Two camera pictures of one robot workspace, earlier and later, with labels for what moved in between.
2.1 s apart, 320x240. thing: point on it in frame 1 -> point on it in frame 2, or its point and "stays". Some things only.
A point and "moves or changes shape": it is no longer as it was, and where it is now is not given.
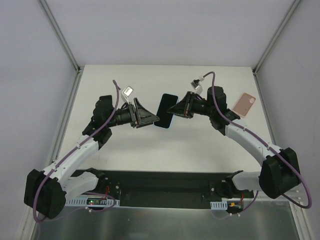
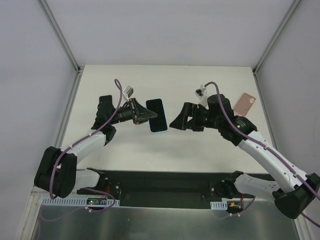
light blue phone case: (164, 127) moves or changes shape
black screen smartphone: (167, 101) -> (158, 123)
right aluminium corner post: (290, 11) stays
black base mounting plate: (157, 189) stays
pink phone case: (244, 104) stays
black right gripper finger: (189, 115) -> (199, 120)
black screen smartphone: (107, 99) stays
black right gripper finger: (184, 107) -> (181, 123)
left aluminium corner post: (60, 36) stays
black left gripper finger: (143, 117) stays
